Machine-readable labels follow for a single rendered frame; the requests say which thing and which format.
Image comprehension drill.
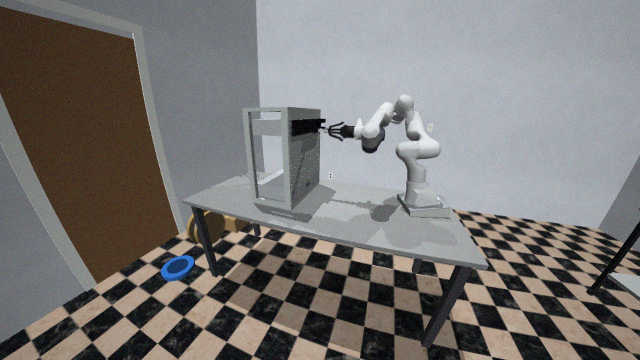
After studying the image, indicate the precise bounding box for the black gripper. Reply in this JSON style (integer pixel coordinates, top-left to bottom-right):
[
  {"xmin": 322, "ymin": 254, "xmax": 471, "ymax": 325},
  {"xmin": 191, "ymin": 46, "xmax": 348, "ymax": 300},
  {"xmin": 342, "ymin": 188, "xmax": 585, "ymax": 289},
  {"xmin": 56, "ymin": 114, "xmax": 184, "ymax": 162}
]
[{"xmin": 318, "ymin": 121, "xmax": 355, "ymax": 141}]

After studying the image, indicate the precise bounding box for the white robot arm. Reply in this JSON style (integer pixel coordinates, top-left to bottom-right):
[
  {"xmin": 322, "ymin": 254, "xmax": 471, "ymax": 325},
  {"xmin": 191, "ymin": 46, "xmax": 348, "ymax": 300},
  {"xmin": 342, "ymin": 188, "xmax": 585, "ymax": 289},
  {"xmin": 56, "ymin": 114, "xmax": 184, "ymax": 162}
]
[{"xmin": 354, "ymin": 95, "xmax": 441, "ymax": 207}]

